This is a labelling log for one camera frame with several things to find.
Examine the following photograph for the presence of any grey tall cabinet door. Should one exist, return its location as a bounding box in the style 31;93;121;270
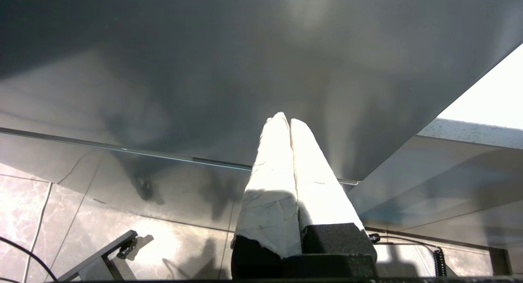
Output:
0;0;523;185

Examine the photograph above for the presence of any glossy grey kick panel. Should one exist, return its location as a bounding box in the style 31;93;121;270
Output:
0;132;356;232

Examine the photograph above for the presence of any black coiled cable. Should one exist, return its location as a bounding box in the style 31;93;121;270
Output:
368;233;448;277

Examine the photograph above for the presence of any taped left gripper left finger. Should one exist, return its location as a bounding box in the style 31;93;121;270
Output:
231;112;303;277

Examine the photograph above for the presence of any grey under-counter cabinet front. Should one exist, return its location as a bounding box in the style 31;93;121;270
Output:
347;136;523;251

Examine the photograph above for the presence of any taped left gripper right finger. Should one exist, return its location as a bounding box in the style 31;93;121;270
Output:
289;119;378;259

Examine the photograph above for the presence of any black metal post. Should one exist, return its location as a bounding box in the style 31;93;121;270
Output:
489;247;512;275

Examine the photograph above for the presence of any black metal stand leg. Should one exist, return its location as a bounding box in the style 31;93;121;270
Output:
57;230;139;282

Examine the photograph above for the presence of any black floor cable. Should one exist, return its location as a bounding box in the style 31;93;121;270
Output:
0;236;60;282

